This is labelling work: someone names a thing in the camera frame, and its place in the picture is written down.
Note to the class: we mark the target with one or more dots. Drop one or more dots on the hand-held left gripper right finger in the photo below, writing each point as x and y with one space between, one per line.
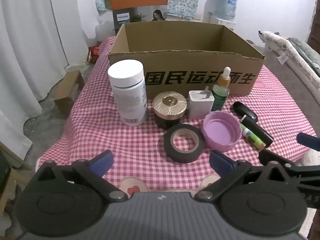
221 161

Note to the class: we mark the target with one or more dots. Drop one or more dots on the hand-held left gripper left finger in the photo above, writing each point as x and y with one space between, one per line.
102 161

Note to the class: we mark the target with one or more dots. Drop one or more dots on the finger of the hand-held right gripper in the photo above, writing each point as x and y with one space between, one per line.
308 141
272 156

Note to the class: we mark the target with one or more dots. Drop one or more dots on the black tube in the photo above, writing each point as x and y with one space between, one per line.
257 131

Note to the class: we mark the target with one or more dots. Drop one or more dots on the purple plastic lid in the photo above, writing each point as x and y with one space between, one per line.
220 130

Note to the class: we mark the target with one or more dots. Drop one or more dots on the black tape roll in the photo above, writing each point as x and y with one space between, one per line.
170 147

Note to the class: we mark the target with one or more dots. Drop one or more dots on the green dropper bottle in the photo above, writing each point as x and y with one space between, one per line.
220 97

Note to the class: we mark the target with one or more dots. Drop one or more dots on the white pill bottle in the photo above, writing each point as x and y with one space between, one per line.
130 95

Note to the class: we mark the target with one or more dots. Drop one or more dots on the printed cardboard box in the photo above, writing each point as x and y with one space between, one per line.
190 40

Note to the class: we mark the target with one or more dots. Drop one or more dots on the green white lip balm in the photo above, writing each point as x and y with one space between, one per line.
251 136

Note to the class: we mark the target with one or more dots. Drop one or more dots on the pink checked tablecloth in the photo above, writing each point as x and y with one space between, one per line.
100 120

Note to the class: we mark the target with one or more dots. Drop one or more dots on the black oval case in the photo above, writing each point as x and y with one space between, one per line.
243 110

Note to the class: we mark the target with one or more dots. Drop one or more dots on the white charger plug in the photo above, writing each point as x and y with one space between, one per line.
200 105

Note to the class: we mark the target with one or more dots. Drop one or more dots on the small wooden stool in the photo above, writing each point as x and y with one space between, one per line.
68 92

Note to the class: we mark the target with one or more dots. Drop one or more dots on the gold lid cosmetic jar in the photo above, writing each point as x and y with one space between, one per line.
170 102

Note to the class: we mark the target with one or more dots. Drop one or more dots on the white fluffy blanket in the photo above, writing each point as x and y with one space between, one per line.
287 52

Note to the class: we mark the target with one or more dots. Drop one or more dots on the grey green blanket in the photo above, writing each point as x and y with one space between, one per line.
305 50

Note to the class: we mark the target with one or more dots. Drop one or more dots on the brown wooden furniture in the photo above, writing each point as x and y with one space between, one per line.
314 37

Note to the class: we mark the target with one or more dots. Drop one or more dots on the red packet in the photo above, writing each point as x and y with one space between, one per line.
93 53

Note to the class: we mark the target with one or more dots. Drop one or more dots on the white curtain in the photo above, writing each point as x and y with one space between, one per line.
30 55

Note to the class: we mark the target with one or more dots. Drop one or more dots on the white plastic bag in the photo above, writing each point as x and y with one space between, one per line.
103 30

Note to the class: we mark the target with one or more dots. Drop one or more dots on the printed appliance box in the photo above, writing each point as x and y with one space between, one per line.
122 20

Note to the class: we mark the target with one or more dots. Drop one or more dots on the white water dispenser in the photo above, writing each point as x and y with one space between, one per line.
208 15

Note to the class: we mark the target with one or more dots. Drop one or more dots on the blue water jug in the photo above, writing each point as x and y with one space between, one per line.
226 3

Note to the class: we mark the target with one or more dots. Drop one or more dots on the wooden frame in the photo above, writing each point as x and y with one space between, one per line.
15 177

